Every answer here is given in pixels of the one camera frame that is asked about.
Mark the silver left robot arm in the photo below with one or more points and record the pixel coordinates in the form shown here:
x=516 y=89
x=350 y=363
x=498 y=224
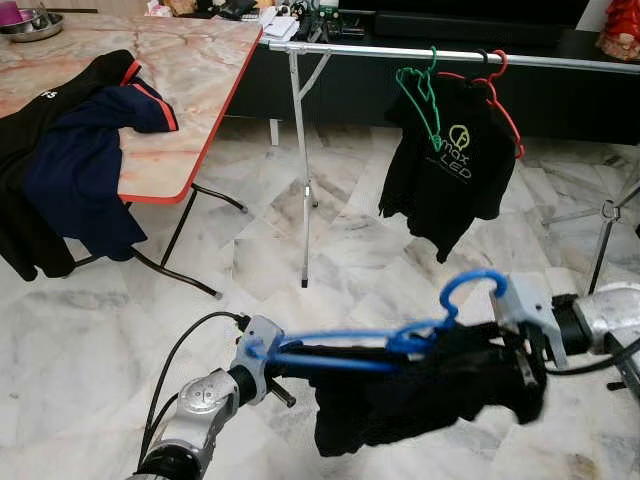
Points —
x=195 y=410

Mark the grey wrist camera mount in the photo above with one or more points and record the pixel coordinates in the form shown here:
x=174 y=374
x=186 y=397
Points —
x=525 y=300
x=262 y=335

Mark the silver metal clothes rack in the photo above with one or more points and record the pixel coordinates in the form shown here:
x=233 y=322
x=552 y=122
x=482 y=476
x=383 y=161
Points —
x=360 y=51

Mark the stack of white papers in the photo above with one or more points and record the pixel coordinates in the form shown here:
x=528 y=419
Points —
x=278 y=28

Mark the black hanger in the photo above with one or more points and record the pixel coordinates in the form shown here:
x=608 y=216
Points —
x=480 y=55

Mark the red Buddha figurine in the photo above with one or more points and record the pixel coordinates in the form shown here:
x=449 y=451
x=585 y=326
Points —
x=622 y=30

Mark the marble top folding table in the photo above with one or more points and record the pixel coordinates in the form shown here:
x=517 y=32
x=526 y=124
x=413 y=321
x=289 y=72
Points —
x=190 y=90

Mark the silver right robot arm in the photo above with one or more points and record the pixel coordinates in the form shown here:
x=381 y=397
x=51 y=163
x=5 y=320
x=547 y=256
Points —
x=610 y=315

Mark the black soundbar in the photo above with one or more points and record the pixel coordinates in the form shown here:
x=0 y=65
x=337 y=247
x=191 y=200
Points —
x=460 y=28

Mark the steel bowl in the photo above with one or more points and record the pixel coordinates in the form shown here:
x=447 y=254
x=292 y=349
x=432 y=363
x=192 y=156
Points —
x=35 y=30

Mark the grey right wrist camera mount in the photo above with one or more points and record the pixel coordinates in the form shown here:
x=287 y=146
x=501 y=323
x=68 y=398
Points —
x=525 y=300

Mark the black TV console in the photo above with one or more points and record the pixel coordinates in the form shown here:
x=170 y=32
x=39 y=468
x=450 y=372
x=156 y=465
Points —
x=350 y=100

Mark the green plastic hanger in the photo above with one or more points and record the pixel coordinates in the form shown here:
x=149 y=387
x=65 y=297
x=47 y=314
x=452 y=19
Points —
x=437 y=142

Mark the red plastic hanger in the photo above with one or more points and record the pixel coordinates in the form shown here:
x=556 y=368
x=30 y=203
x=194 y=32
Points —
x=515 y=135

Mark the navy blue shirt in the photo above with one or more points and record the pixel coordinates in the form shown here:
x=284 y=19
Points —
x=80 y=180

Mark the black shirt with logo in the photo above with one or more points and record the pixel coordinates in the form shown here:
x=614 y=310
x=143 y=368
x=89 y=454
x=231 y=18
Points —
x=440 y=190

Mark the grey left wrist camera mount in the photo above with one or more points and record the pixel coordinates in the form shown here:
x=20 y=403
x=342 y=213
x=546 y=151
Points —
x=262 y=335

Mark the purple cup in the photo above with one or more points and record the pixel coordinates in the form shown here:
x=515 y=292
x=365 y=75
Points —
x=10 y=14

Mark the black shirt with red trim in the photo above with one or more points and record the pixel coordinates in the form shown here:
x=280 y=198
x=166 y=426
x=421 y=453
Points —
x=30 y=130

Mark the blue plastic hanger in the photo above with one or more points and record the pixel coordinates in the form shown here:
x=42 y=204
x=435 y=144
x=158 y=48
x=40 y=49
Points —
x=470 y=274

